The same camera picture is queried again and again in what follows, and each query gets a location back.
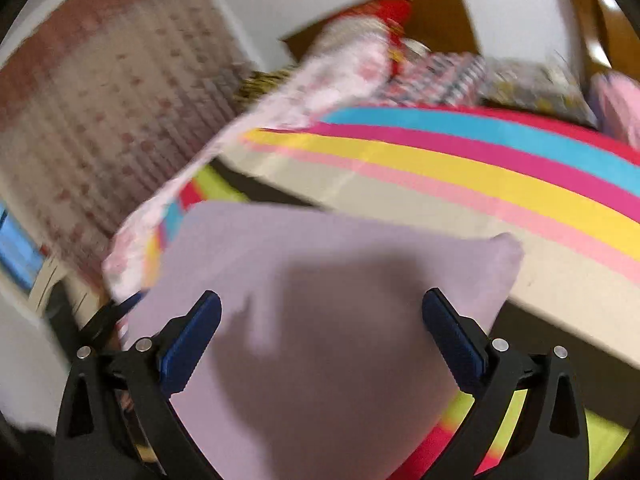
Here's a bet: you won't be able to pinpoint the red black striped bedding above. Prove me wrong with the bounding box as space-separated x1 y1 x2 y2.
375 50 488 108

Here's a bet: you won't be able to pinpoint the floral striped curtain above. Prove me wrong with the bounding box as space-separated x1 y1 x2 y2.
0 0 261 276

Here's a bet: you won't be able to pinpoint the yellow black patterned cloth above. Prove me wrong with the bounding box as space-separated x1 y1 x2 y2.
235 67 301 106

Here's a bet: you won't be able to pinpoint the red pillow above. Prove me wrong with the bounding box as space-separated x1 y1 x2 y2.
345 0 416 76

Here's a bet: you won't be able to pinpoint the white door with window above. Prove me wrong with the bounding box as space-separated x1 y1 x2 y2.
0 205 66 321

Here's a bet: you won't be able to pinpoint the pink floral quilt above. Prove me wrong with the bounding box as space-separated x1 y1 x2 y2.
102 35 396 301

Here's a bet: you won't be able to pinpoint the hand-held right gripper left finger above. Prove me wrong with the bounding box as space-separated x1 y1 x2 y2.
54 290 223 480

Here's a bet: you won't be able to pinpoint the wooden headboard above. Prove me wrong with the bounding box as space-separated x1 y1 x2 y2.
280 0 481 61

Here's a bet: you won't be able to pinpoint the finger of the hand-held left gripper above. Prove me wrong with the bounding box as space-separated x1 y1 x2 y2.
80 290 148 342

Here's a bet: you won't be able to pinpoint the patterned cloth by headboard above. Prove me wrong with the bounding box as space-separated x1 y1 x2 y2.
480 55 598 126

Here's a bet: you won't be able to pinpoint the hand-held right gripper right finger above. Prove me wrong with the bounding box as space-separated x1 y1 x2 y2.
421 287 591 480

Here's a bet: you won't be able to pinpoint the pink cloth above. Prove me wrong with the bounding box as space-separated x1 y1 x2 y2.
590 72 640 148

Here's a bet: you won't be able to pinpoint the lilac pants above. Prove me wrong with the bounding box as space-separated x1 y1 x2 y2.
120 200 526 480

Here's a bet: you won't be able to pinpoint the rainbow striped bed sheet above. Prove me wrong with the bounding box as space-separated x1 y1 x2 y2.
145 105 640 480

